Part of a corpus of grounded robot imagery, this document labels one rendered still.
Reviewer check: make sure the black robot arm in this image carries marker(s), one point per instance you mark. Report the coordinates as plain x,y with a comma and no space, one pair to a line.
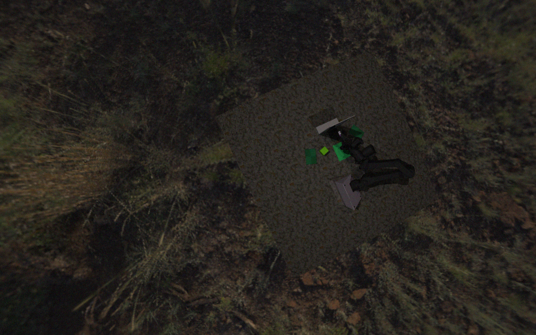
404,169

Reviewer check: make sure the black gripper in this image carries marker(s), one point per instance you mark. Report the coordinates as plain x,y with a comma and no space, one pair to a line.
349,145

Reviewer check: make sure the green square marking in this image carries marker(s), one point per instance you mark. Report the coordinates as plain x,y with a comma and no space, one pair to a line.
341,154

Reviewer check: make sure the dark green flat square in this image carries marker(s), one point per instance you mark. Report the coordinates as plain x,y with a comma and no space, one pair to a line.
310,155

